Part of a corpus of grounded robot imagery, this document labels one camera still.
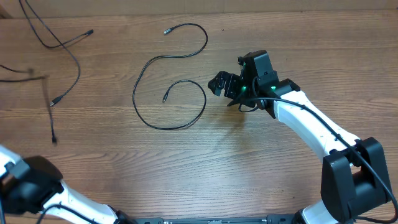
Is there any black cable silver plug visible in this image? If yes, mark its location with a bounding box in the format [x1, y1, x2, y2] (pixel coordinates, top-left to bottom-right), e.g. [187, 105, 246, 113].
[132, 22, 209, 131]

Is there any black cable bundle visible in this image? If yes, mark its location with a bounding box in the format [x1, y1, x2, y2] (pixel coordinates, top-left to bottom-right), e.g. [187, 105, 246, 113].
[18, 0, 95, 108]

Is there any long black thin cable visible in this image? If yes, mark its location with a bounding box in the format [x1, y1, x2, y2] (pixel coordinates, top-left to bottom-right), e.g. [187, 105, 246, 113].
[0, 63, 58, 146]

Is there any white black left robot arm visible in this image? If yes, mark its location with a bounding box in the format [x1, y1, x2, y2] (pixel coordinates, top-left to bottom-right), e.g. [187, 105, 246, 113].
[1, 146, 136, 223]

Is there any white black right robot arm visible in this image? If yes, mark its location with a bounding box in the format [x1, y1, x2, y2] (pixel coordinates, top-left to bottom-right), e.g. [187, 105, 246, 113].
[208, 50, 397, 223]

